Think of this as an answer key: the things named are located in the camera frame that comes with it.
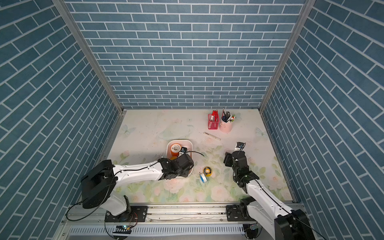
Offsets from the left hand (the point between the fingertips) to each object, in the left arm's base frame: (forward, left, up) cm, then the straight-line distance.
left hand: (189, 169), depth 85 cm
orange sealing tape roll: (+14, +9, 0) cm, 16 cm away
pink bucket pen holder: (+30, -24, +7) cm, 39 cm away
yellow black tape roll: (0, -11, -4) cm, 12 cm away
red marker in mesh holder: (+37, -17, +6) cm, 41 cm away
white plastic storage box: (+17, +1, +1) cm, 17 cm away
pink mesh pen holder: (+35, -16, +3) cm, 39 cm away
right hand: (+8, -25, +4) cm, 27 cm away
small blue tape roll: (-5, -8, +1) cm, 10 cm away
